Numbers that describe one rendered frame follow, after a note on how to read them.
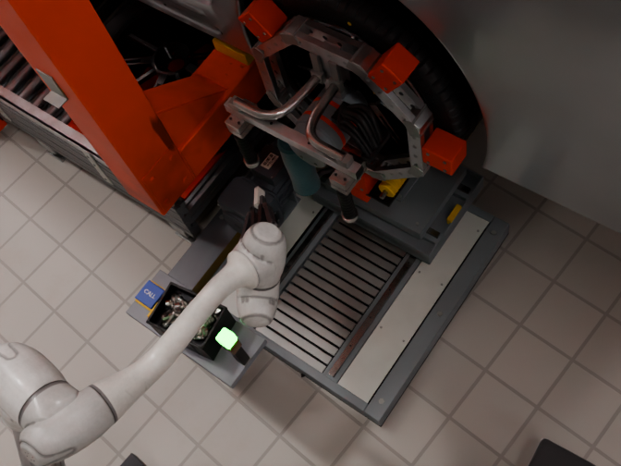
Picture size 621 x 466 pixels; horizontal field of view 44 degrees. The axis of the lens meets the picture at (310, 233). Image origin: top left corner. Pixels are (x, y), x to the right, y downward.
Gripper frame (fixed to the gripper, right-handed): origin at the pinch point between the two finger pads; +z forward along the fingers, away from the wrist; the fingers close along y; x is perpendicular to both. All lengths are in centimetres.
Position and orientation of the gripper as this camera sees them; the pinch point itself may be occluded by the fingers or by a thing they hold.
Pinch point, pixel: (259, 198)
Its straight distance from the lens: 217.9
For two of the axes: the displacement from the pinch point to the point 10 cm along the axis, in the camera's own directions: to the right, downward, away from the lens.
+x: -6.3, -4.9, -6.0
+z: -0.3, -7.6, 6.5
